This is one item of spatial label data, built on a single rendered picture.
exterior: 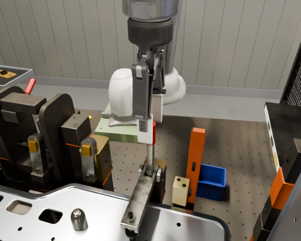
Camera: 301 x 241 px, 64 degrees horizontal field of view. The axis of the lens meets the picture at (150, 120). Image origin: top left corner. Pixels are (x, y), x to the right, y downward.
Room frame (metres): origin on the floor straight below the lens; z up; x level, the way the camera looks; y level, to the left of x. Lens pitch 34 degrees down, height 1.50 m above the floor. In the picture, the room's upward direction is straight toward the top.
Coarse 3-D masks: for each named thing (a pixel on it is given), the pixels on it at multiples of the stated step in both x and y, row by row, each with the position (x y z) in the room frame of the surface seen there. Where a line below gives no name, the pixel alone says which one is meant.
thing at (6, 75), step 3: (0, 72) 0.77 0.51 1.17; (3, 72) 0.77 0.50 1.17; (6, 72) 0.78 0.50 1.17; (9, 72) 0.79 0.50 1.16; (0, 75) 0.76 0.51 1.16; (3, 75) 0.76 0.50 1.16; (6, 75) 0.76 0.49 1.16; (9, 75) 0.77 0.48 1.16; (12, 75) 0.76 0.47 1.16; (15, 75) 0.77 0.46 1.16
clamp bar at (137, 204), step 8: (144, 168) 0.42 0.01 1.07; (144, 176) 0.39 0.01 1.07; (152, 176) 0.39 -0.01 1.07; (144, 184) 0.37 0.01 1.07; (152, 184) 0.37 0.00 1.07; (136, 192) 0.34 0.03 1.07; (144, 192) 0.34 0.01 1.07; (136, 200) 0.32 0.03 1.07; (144, 200) 0.32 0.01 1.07; (128, 208) 0.30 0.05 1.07; (136, 208) 0.30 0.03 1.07; (144, 208) 0.31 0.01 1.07; (128, 216) 0.28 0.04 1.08; (136, 216) 0.29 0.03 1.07; (120, 224) 0.27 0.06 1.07; (128, 224) 0.27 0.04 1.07; (136, 224) 0.27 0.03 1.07; (128, 232) 0.27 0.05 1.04; (136, 232) 0.26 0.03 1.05
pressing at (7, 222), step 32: (0, 192) 0.40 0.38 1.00; (64, 192) 0.40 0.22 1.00; (96, 192) 0.40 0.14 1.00; (0, 224) 0.31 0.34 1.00; (32, 224) 0.31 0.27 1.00; (64, 224) 0.31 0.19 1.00; (96, 224) 0.31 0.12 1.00; (160, 224) 0.31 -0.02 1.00; (192, 224) 0.31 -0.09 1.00; (224, 224) 0.31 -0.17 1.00
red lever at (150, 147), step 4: (152, 136) 0.40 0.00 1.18; (152, 140) 0.40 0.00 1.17; (148, 144) 0.40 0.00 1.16; (152, 144) 0.40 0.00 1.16; (148, 148) 0.41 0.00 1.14; (152, 148) 0.41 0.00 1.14; (148, 152) 0.41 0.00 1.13; (152, 152) 0.41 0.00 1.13; (148, 156) 0.41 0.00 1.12; (152, 156) 0.41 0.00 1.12; (148, 160) 0.41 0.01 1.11; (152, 160) 0.41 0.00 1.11; (148, 164) 0.41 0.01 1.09; (152, 164) 0.41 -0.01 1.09; (148, 168) 0.41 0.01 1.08; (152, 168) 0.41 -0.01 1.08; (148, 172) 0.41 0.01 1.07; (152, 172) 0.41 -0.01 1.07
